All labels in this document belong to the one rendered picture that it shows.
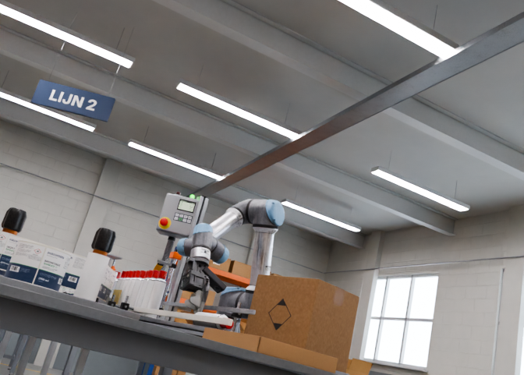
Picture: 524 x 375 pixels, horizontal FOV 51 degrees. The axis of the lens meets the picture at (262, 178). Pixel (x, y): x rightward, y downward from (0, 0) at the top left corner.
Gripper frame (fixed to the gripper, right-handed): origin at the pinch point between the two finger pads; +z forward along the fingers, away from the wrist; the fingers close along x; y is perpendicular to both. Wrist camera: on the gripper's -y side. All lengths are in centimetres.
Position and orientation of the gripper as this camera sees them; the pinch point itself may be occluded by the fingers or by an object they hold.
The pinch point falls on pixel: (199, 313)
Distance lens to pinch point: 202.1
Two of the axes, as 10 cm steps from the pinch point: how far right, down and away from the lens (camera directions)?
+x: 6.0, -4.5, -6.6
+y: -8.0, -3.7, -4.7
